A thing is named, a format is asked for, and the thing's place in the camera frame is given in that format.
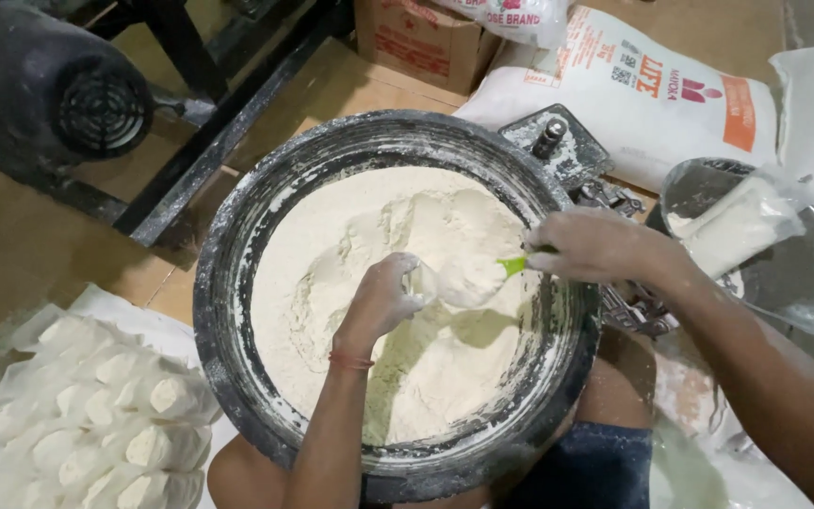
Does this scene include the person's right hand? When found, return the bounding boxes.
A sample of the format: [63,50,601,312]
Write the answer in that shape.
[523,207,664,286]

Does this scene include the person's left hand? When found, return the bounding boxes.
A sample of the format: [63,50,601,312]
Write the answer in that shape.
[334,252,428,356]

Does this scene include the small clear plastic bag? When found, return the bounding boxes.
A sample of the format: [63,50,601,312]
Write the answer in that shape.
[404,258,445,305]

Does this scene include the green plastic scoop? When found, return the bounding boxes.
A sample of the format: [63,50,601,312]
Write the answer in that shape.
[439,245,558,310]

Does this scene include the white flour heap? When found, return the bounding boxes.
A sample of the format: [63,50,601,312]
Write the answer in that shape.
[250,166,544,447]

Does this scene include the grey metal clamp mechanism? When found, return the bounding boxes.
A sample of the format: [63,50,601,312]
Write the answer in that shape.
[568,180,678,339]

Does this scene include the person's right leg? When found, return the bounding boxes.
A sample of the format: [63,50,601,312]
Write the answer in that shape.
[575,328,659,432]

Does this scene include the person's leg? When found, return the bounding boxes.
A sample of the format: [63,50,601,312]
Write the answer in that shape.
[575,328,659,432]
[206,433,493,509]

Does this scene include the white sack orange label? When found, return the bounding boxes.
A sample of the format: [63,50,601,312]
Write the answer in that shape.
[453,6,781,194]

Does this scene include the large black metal basin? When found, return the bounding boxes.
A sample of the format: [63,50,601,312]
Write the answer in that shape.
[193,109,603,504]

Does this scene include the filled flour bag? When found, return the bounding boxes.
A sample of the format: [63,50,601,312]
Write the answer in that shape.
[665,175,808,281]

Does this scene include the blue shorts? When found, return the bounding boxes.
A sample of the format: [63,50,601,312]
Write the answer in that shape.
[497,422,654,509]

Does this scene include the heap of clear plastic bags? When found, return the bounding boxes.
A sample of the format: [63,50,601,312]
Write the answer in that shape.
[650,331,814,509]

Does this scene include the brown cardboard box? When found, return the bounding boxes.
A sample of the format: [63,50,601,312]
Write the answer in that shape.
[354,0,504,97]

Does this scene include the white plastic packet red print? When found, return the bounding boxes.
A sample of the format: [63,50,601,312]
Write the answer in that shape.
[434,0,572,51]

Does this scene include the person's left leg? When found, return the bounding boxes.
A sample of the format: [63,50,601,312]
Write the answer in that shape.
[206,433,493,509]

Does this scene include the round metal scale pan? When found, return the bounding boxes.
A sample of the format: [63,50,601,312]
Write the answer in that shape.
[645,157,814,356]

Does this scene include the pile of filled flour bags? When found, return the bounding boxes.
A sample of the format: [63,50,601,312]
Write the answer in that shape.
[0,304,223,509]

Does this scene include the black electric motor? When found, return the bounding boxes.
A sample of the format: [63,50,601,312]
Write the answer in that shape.
[0,0,187,168]

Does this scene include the red thread bracelet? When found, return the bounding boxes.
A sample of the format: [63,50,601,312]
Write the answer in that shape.
[328,351,377,372]

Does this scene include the grey metal bracket with bolt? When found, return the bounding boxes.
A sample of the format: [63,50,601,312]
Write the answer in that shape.
[497,104,615,192]

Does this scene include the black metal machine frame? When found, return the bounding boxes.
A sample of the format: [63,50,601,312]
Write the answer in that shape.
[0,0,356,249]

